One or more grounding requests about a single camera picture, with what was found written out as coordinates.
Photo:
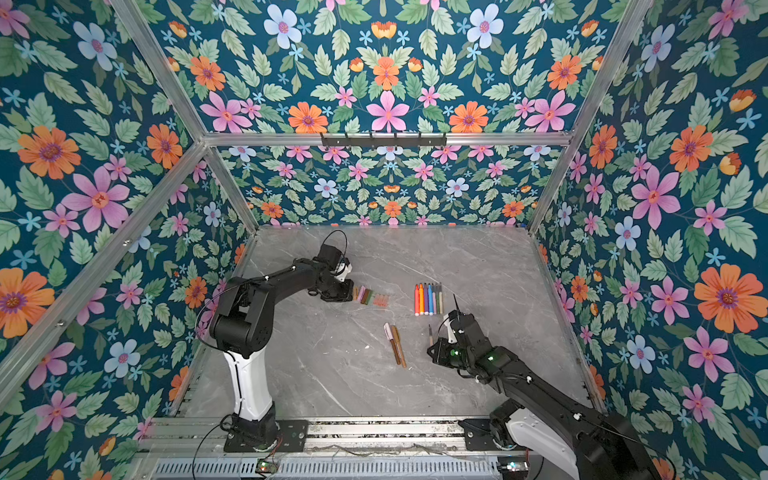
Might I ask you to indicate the right small circuit board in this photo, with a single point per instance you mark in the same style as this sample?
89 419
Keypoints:
513 469

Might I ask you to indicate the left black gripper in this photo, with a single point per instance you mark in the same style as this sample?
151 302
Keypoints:
347 293

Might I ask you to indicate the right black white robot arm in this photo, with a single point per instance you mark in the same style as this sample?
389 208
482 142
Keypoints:
581 441

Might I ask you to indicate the white slotted cable duct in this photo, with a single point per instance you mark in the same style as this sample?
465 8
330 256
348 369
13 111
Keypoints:
410 467

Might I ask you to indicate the aluminium front rail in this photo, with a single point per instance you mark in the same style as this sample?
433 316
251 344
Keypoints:
356 436

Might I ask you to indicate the red highlighter pen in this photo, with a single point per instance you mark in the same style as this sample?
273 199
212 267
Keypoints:
417 301

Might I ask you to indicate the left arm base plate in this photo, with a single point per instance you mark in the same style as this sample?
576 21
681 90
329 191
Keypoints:
291 435

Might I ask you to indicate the brown pen pink cap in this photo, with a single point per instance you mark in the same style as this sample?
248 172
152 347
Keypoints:
390 338

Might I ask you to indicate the small circuit board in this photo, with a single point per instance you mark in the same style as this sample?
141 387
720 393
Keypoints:
513 469
266 467

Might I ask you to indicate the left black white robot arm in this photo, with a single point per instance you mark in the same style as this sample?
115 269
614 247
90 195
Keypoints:
243 326

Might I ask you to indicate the tan brown pen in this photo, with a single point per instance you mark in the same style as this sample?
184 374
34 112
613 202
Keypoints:
400 350

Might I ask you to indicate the black hook rack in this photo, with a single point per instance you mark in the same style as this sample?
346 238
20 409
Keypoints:
370 140

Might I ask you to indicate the left small circuit board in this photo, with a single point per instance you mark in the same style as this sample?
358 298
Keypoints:
266 467

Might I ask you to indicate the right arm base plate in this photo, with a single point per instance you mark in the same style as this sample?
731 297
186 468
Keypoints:
480 434

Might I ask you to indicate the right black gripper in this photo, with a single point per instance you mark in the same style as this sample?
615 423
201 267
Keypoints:
439 357

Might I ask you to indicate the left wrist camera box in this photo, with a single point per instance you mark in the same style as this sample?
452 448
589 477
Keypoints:
336 261

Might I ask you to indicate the orange highlighter pen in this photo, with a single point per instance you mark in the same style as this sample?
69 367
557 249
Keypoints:
421 299

